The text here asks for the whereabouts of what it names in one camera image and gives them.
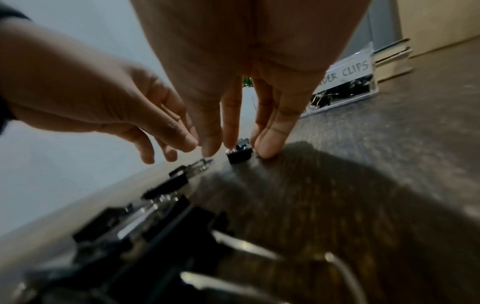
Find person's right hand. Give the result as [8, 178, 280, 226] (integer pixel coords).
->
[129, 0, 372, 159]

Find person's left hand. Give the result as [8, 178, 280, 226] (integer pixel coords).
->
[0, 18, 200, 165]

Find single black binder clip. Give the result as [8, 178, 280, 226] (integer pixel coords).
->
[225, 138, 255, 165]

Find clear two-compartment plastic box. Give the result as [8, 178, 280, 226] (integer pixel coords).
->
[299, 41, 381, 118]

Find bunch of sorted binder clips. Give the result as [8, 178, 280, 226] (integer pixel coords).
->
[308, 75, 377, 110]

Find pile of black binder clips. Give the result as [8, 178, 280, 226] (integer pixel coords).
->
[11, 157, 371, 304]

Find large brown cardboard box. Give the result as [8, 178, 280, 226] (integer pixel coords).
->
[395, 0, 480, 58]

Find dark grey door panel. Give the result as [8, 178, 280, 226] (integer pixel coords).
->
[350, 0, 403, 57]

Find tan book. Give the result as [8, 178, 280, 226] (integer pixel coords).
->
[373, 49, 415, 83]

